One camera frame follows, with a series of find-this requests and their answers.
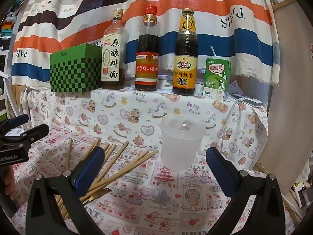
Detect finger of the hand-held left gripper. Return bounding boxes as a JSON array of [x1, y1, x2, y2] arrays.
[[15, 124, 49, 144], [0, 114, 29, 134]]

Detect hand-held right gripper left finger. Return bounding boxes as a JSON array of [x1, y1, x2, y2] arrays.
[[26, 146, 105, 235]]

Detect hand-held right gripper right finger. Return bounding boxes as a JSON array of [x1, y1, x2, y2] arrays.
[[205, 147, 286, 235]]

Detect bundle of wooden chopsticks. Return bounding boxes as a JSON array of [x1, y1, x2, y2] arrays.
[[55, 137, 159, 222]]

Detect gold fork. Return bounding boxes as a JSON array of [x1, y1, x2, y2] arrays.
[[82, 188, 113, 205]]

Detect translucent plastic cup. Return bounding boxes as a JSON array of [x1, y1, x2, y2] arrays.
[[158, 115, 207, 172]]

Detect person's left hand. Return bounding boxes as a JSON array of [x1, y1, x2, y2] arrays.
[[0, 163, 16, 197]]

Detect bear print cloth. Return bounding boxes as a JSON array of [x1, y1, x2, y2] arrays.
[[21, 83, 268, 167]]

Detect strawberry print tablecloth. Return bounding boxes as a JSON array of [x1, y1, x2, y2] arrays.
[[7, 125, 301, 235]]

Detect green checkered box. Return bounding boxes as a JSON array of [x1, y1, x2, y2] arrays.
[[49, 43, 103, 94]]

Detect white charger device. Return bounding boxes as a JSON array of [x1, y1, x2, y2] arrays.
[[232, 93, 262, 108]]

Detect white papers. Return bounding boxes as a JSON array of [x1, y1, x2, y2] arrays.
[[291, 152, 313, 216]]

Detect green milk carton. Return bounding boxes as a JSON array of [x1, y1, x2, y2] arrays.
[[202, 57, 232, 101]]

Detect storage shelf with boxes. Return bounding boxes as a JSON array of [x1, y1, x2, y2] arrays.
[[0, 5, 17, 118]]

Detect oyster sauce bottle yellow label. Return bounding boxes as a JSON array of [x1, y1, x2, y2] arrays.
[[172, 8, 198, 96]]

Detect cooking wine bottle white label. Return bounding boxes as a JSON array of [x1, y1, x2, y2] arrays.
[[101, 8, 129, 90]]

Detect sesame oil bottle red cap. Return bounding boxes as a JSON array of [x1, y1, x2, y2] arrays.
[[134, 5, 160, 91]]

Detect striped printed cloth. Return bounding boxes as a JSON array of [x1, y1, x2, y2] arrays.
[[11, 0, 280, 96]]

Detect white cable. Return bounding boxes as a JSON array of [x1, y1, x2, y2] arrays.
[[219, 97, 247, 153]]

